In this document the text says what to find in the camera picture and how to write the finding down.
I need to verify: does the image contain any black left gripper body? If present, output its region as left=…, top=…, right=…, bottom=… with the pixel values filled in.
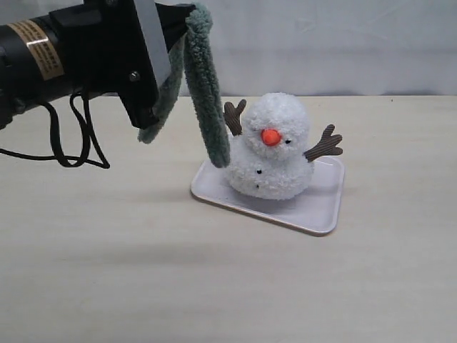
left=49, top=1, right=159, bottom=129

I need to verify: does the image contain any green fuzzy scarf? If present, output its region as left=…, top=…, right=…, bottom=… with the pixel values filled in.
left=137, top=2, right=231, bottom=169

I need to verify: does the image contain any white plush snowman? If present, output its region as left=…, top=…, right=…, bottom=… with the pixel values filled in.
left=224, top=92, right=343, bottom=200

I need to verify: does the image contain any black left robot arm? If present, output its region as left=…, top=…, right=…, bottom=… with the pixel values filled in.
left=1, top=1, right=196, bottom=129

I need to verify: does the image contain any white backdrop curtain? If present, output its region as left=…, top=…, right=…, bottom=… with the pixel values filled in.
left=0, top=0, right=457, bottom=99

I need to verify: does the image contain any white plastic tray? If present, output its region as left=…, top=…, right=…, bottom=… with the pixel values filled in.
left=190, top=156, right=346, bottom=237

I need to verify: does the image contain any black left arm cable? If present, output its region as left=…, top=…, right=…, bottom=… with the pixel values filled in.
left=0, top=85, right=111, bottom=169

